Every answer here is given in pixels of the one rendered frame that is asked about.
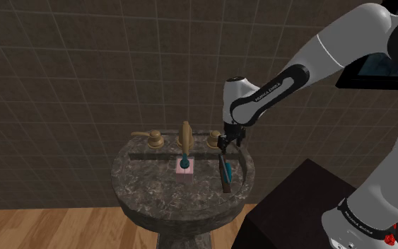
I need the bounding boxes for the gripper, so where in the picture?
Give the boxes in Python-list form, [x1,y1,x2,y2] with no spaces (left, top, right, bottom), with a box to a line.
[218,120,247,155]

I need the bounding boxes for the brown brush teal bristles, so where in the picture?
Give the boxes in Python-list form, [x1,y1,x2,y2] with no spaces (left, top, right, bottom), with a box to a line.
[218,154,233,195]

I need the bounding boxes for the pink soap dispenser teal pump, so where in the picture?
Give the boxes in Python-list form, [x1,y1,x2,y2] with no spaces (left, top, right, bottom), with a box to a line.
[175,153,195,184]

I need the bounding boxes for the black framed window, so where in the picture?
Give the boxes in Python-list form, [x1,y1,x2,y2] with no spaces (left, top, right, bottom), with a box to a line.
[334,0,398,91]

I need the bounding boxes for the dark marble pedestal sink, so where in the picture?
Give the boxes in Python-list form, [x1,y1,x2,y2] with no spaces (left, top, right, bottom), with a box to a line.
[110,120,256,249]

